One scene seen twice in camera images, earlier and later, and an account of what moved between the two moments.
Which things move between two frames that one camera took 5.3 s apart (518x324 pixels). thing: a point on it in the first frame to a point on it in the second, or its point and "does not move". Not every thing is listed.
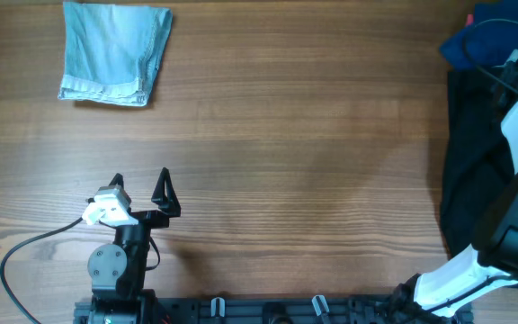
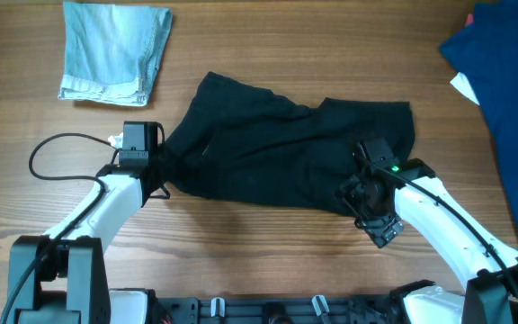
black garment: (477, 157) to (237, 139)
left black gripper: (148, 217) to (155, 178)
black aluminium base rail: (198, 310) does not move
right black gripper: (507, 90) to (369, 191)
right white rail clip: (315, 302) does not move
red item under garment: (469, 19) does not move
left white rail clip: (222, 306) does not move
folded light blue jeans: (112, 53) does not move
